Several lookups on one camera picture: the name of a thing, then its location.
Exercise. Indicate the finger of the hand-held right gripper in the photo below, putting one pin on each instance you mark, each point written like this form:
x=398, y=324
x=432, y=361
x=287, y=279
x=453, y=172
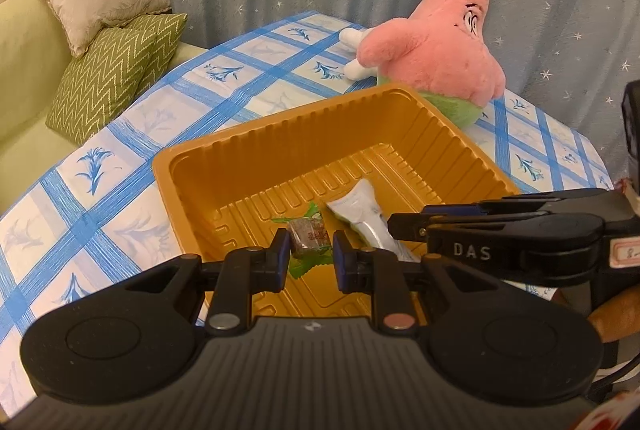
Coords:
x=407, y=226
x=505, y=206

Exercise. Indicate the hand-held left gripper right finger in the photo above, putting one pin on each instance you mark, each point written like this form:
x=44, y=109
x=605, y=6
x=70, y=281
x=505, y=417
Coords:
x=342, y=262

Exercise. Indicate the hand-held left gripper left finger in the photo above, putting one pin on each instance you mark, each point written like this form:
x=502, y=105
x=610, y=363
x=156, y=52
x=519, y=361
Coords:
x=282, y=257

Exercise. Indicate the green candy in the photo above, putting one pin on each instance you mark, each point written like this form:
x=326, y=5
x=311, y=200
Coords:
x=310, y=237

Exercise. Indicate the silver snack packet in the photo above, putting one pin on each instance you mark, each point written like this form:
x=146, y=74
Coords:
x=357, y=205

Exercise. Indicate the orange plastic tray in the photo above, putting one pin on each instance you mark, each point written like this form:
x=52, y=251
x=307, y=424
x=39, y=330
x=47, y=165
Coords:
x=225, y=180

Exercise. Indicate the person's right hand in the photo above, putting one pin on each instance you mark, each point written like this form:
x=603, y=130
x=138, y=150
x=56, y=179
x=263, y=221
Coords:
x=617, y=316

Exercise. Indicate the pink starfish plush toy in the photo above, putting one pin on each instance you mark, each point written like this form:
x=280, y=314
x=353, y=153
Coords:
x=425, y=50

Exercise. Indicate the red white printed cloth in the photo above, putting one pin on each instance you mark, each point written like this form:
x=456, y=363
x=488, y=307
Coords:
x=610, y=417

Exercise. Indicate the blue checked tablecloth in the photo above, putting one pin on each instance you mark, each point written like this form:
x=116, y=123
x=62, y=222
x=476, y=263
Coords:
x=225, y=75

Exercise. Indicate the green zigzag cushion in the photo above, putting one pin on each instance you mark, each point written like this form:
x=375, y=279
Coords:
x=110, y=75

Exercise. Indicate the light green sofa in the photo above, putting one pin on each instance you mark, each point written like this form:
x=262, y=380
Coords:
x=25, y=60

